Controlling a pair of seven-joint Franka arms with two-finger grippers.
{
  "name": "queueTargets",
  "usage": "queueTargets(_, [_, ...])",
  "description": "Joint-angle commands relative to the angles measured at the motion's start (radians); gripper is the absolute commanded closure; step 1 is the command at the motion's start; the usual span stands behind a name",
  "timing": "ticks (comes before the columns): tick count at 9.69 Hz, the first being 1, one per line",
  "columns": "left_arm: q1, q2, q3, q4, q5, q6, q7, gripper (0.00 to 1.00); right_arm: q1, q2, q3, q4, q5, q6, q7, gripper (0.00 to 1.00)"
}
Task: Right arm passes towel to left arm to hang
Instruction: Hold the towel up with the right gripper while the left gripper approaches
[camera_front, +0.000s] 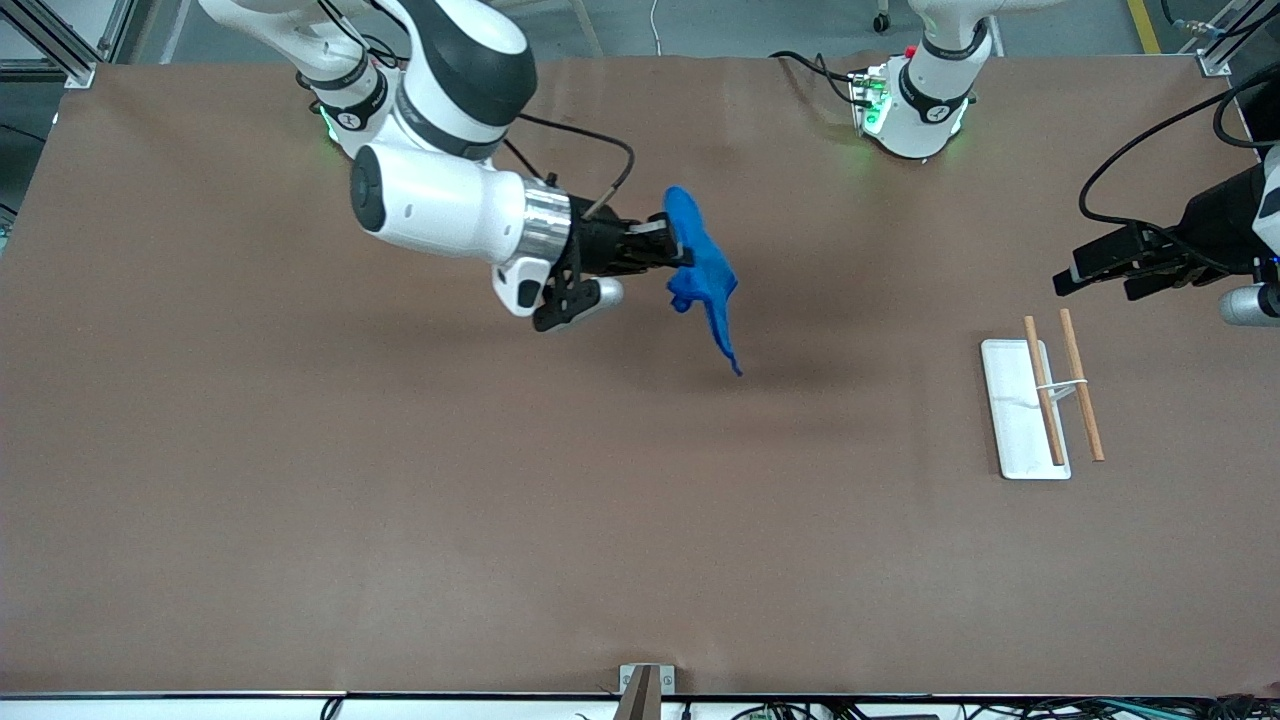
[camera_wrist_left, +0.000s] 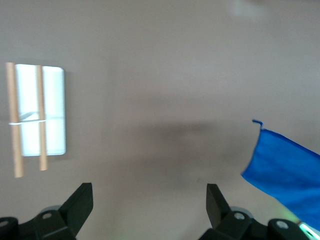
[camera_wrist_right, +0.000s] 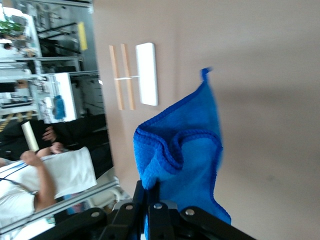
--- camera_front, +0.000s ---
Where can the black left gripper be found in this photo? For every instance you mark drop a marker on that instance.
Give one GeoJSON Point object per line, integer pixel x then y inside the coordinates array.
{"type": "Point", "coordinates": [1216, 224]}

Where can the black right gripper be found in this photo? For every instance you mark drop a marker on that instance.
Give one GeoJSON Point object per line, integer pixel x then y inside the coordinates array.
{"type": "Point", "coordinates": [600, 244]}

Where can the blue microfibre towel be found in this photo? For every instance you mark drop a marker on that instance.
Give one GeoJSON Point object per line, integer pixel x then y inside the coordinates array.
{"type": "Point", "coordinates": [705, 270]}

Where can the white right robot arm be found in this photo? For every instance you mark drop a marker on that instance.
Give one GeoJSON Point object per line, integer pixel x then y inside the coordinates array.
{"type": "Point", "coordinates": [440, 190]}

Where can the wooden rack rod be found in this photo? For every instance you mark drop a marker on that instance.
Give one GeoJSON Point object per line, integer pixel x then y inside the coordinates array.
{"type": "Point", "coordinates": [1045, 395]}
{"type": "Point", "coordinates": [1083, 390]}

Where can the wooden stool legs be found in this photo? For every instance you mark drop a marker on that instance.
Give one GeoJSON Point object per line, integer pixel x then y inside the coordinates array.
{"type": "Point", "coordinates": [585, 25]}

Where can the aluminium frame profile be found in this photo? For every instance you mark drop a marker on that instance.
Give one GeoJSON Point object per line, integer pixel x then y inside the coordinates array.
{"type": "Point", "coordinates": [1225, 35]}
{"type": "Point", "coordinates": [50, 40]}

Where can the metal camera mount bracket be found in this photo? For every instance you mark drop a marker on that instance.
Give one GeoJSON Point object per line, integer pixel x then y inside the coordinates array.
{"type": "Point", "coordinates": [645, 690]}

